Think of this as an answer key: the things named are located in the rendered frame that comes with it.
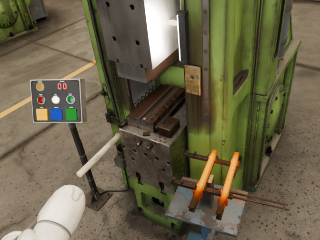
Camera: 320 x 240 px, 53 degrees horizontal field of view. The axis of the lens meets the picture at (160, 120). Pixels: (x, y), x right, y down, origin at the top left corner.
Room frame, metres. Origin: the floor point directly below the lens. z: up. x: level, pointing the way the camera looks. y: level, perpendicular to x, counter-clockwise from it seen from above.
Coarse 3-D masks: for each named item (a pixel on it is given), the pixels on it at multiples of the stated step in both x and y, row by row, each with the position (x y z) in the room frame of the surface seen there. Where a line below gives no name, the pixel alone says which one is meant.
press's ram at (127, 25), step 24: (96, 0) 1.67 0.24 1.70; (120, 0) 1.57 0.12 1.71; (144, 0) 1.50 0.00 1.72; (168, 0) 1.66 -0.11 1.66; (120, 24) 1.59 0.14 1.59; (144, 24) 1.50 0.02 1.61; (168, 24) 1.65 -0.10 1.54; (120, 48) 1.61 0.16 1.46; (144, 48) 1.51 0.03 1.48; (168, 48) 1.63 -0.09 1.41
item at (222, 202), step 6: (234, 156) 1.21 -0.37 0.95; (234, 162) 1.17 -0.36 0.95; (234, 168) 1.13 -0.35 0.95; (228, 174) 1.09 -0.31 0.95; (228, 180) 1.05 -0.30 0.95; (228, 186) 1.02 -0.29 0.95; (222, 192) 0.99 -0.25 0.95; (228, 192) 0.99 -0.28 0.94; (222, 198) 0.95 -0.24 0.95; (222, 204) 0.91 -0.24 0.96; (216, 210) 0.88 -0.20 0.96; (222, 210) 0.90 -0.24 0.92; (216, 216) 0.88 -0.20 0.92
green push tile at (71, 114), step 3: (66, 111) 1.71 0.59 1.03; (69, 111) 1.71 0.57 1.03; (72, 111) 1.70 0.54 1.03; (75, 111) 1.70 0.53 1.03; (66, 114) 1.70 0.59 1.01; (69, 114) 1.70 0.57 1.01; (72, 114) 1.69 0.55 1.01; (75, 114) 1.69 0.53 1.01; (66, 117) 1.69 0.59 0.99; (69, 117) 1.69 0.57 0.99; (72, 117) 1.68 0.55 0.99; (75, 117) 1.68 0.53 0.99
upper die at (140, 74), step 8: (168, 56) 1.72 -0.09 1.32; (176, 56) 1.79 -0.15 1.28; (120, 64) 1.62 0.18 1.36; (128, 64) 1.59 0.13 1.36; (160, 64) 1.65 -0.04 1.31; (168, 64) 1.71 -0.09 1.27; (120, 72) 1.63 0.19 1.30; (128, 72) 1.59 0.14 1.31; (136, 72) 1.56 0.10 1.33; (144, 72) 1.53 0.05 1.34; (152, 72) 1.58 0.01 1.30; (136, 80) 1.57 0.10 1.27; (144, 80) 1.53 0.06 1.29
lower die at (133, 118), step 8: (160, 88) 1.92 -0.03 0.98; (168, 88) 1.90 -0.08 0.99; (176, 88) 1.87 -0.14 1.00; (152, 96) 1.83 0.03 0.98; (160, 96) 1.79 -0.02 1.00; (168, 96) 1.78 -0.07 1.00; (176, 96) 1.78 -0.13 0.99; (144, 104) 1.75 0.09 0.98; (152, 104) 1.71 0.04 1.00; (160, 104) 1.70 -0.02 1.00; (168, 104) 1.70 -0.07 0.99; (136, 112) 1.67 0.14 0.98; (144, 112) 1.63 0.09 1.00; (152, 112) 1.62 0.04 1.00; (160, 112) 1.62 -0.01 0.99; (128, 120) 1.63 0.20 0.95; (136, 120) 1.60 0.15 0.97; (144, 120) 1.56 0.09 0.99; (152, 120) 1.55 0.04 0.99; (144, 128) 1.56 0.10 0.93; (152, 128) 1.53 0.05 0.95
